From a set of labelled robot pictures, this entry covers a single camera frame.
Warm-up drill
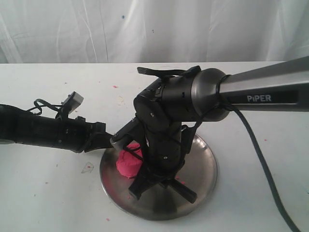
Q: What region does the round stainless steel plate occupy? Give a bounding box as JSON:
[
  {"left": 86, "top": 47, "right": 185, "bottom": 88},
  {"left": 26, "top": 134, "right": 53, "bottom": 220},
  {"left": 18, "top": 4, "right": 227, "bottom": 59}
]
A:
[{"left": 100, "top": 135, "right": 218, "bottom": 221}]

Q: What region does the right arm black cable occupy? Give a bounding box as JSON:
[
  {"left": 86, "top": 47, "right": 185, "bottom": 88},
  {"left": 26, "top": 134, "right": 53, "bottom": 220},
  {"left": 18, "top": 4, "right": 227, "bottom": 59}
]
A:
[{"left": 135, "top": 74, "right": 300, "bottom": 232}]

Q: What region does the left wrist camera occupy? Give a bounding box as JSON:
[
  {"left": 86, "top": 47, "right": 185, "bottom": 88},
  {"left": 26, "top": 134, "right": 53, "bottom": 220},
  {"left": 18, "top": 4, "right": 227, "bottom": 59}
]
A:
[{"left": 60, "top": 91, "right": 84, "bottom": 114}]

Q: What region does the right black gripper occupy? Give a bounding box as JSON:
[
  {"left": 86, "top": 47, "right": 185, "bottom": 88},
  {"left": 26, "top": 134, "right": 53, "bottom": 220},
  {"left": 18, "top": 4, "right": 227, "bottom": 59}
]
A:
[{"left": 128, "top": 123, "right": 193, "bottom": 200}]

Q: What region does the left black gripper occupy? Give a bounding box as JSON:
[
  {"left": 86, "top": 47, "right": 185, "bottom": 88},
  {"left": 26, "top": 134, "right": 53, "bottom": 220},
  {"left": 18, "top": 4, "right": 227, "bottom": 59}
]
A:
[{"left": 55, "top": 116, "right": 112, "bottom": 153}]

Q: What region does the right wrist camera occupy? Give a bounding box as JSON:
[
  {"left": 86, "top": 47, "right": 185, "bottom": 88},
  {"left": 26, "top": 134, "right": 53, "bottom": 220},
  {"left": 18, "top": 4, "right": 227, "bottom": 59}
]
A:
[{"left": 110, "top": 118, "right": 139, "bottom": 150}]

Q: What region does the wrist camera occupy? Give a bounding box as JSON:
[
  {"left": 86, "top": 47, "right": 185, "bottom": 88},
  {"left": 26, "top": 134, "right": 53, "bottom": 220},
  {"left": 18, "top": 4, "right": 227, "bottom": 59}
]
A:
[
  {"left": 110, "top": 118, "right": 139, "bottom": 150},
  {"left": 60, "top": 91, "right": 84, "bottom": 114}
]

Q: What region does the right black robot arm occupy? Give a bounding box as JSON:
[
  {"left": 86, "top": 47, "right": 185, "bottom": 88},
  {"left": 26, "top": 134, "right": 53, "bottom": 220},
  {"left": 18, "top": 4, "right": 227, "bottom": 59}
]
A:
[{"left": 129, "top": 57, "right": 309, "bottom": 203}]

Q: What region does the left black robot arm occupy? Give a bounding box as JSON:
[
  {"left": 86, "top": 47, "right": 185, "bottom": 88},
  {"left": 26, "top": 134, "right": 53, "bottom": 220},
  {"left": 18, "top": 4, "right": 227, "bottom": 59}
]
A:
[{"left": 0, "top": 104, "right": 112, "bottom": 153}]

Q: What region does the white backdrop cloth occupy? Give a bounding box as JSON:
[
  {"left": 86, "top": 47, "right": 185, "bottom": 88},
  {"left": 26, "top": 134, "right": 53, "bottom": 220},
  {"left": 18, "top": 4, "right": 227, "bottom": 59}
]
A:
[{"left": 0, "top": 0, "right": 309, "bottom": 63}]

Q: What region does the black knife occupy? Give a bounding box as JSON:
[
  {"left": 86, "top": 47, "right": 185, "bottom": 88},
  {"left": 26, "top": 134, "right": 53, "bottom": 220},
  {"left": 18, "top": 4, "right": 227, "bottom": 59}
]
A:
[{"left": 125, "top": 149, "right": 197, "bottom": 204}]

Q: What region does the pink dough lump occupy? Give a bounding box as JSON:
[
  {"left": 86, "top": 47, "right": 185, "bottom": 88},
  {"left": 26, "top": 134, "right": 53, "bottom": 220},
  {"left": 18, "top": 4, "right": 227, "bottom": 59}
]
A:
[{"left": 116, "top": 143, "right": 142, "bottom": 178}]

